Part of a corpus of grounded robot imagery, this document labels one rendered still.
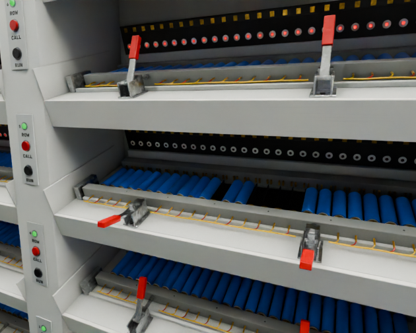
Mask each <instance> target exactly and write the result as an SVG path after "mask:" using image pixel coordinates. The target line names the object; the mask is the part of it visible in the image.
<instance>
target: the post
mask: <svg viewBox="0 0 416 333"><path fill-rule="evenodd" d="M22 4H23V12H24V26H25V34H26V48H27V56H28V69H21V70H11V59H10V51H9V39H8V32H7V19H6V12H5V0H0V53H1V65H2V72H3V84H4V91H5V103H6V109H7V121H8V129H9V141H10V147H11V159H12V166H13V178H14V185H15V197H16V203H17V215H18V227H19V234H20V246H21V253H22V265H23V272H24V284H25V290H26V302H27V309H28V321H29V328H30V333H38V328H37V321H36V316H39V317H42V318H44V319H46V320H50V321H51V322H52V333H76V332H73V331H71V330H69V329H68V327H67V325H66V323H65V321H64V319H63V317H62V315H61V313H60V311H59V309H58V307H57V305H56V303H55V301H54V299H53V297H52V295H53V294H54V293H55V292H56V291H57V290H58V289H59V288H60V287H61V286H62V285H63V284H64V283H65V282H66V281H67V280H68V279H69V278H70V277H71V276H72V275H73V274H74V273H75V272H76V271H77V270H78V269H79V268H80V267H81V266H82V265H83V264H84V263H85V262H86V261H87V260H88V259H89V258H90V257H91V256H92V255H93V254H94V253H95V252H96V251H97V250H98V249H99V248H100V247H101V246H102V245H103V244H99V243H96V242H91V241H87V240H83V239H77V238H74V237H68V236H65V235H62V234H61V233H60V231H59V228H58V226H57V223H56V221H55V219H54V216H53V214H52V211H51V209H50V207H49V204H48V201H47V199H46V197H45V195H44V192H43V190H44V189H46V188H47V187H48V186H51V185H52V184H53V183H55V182H57V181H58V180H60V179H62V178H63V177H64V176H66V175H68V174H69V173H71V172H73V171H74V170H76V169H77V168H79V167H81V166H82V165H84V164H85V163H87V162H89V161H90V160H92V159H93V158H95V157H96V156H98V155H99V154H101V153H103V152H105V151H106V150H107V149H109V148H111V147H112V146H114V145H115V146H116V151H117V154H118V158H119V161H120V166H122V163H121V161H122V160H123V159H125V152H124V134H123V129H98V128H68V127H53V126H52V123H51V120H50V117H49V115H48V111H47V109H46V106H45V104H44V101H43V98H42V95H41V93H40V90H39V87H38V84H37V82H36V78H35V76H34V73H33V70H32V69H34V68H37V67H43V66H46V65H51V64H55V63H60V62H64V61H69V60H72V59H78V58H82V57H87V56H93V55H96V54H101V53H104V52H111V53H112V57H113V60H114V66H115V69H116V70H117V69H118V65H121V45H120V10H119V0H57V1H50V2H46V3H43V1H42V0H22ZM16 114H33V122H34V136H35V144H36V158H37V165H38V180H39V185H33V184H25V183H22V170H21V163H20V150H19V143H18V131H17V118H16ZM27 221H29V222H33V223H38V224H41V225H43V231H44V246H45V253H46V268H47V275H48V287H46V286H43V285H40V284H37V283H34V282H32V269H31V262H30V249H29V242H28V229H27Z"/></svg>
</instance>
